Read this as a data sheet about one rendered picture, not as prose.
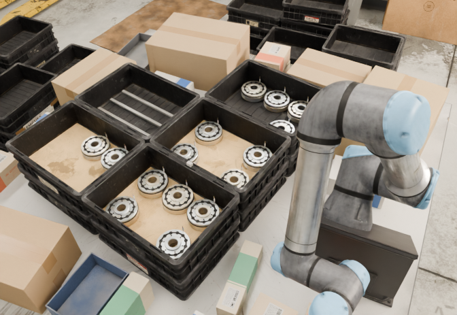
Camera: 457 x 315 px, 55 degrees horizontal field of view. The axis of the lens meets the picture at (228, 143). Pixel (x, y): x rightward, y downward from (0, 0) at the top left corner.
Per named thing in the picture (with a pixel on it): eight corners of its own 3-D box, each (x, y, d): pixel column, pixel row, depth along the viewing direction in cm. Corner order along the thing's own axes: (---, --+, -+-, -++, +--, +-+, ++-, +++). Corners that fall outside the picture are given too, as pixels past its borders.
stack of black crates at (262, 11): (291, 40, 335) (294, -2, 311) (276, 61, 316) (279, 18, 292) (243, 29, 348) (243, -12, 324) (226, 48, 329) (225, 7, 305)
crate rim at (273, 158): (292, 142, 151) (293, 137, 149) (242, 199, 135) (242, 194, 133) (202, 100, 169) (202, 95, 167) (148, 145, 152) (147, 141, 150)
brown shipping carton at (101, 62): (107, 75, 216) (100, 47, 205) (142, 89, 208) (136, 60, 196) (62, 109, 199) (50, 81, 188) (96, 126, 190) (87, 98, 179)
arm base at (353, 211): (375, 228, 132) (384, 196, 131) (364, 233, 119) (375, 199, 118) (328, 210, 140) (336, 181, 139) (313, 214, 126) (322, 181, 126)
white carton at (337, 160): (385, 184, 163) (391, 168, 157) (381, 209, 156) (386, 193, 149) (332, 170, 169) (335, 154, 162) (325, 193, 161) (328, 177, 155)
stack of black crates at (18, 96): (43, 120, 278) (17, 61, 246) (81, 135, 268) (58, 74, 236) (-6, 163, 253) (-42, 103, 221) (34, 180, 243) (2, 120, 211)
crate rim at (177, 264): (242, 199, 135) (242, 194, 133) (177, 272, 118) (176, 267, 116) (148, 145, 152) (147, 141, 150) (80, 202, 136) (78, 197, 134)
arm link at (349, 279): (328, 245, 103) (305, 278, 96) (374, 266, 97) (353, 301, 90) (327, 268, 108) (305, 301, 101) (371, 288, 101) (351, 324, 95)
